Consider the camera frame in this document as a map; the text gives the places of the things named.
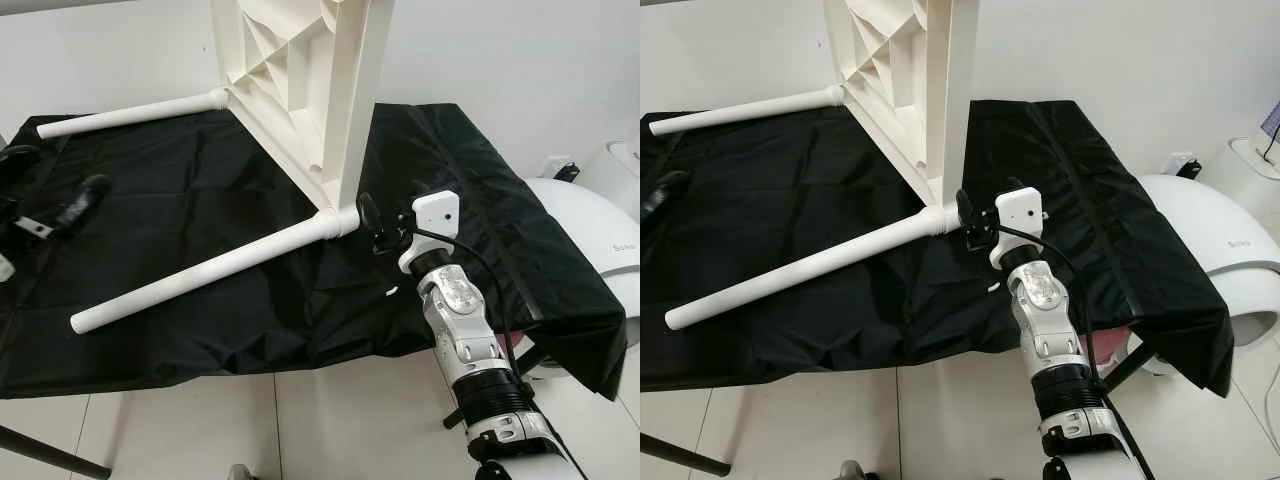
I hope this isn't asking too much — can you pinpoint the white plastic table top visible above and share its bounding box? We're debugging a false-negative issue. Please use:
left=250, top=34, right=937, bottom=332
left=210, top=0, right=396, bottom=211
left=822, top=0, right=981, bottom=209

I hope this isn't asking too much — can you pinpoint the white rounded plastic container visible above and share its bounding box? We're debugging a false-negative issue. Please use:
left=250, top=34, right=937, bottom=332
left=1205, top=135, right=1280, bottom=201
left=580, top=140, right=641, bottom=221

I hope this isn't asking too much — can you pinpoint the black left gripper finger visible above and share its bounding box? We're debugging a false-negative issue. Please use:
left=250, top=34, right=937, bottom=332
left=51, top=174, right=114, bottom=233
left=0, top=144, right=44, bottom=188
left=644, top=169, right=692, bottom=218

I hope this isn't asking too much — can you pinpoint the white plastic table leg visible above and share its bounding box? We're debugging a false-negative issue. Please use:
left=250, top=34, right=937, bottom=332
left=70, top=205, right=361, bottom=336
left=35, top=88, right=233, bottom=141
left=665, top=205, right=961, bottom=331
left=648, top=85, right=846, bottom=137

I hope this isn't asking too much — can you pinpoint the black tablecloth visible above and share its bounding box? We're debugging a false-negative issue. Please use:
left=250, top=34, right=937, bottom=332
left=0, top=102, right=629, bottom=401
left=640, top=98, right=1236, bottom=398

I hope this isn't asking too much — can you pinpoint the white floor cable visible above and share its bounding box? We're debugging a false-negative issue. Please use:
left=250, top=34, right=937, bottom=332
left=1262, top=360, right=1280, bottom=451

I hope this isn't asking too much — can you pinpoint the white round appliance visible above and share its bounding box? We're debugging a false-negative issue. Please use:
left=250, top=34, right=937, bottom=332
left=1140, top=173, right=1280, bottom=346
left=525, top=178, right=641, bottom=346

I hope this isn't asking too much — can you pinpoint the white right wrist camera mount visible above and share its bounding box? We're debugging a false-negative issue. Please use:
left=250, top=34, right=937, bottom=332
left=990, top=187, right=1046, bottom=271
left=397, top=190, right=461, bottom=276

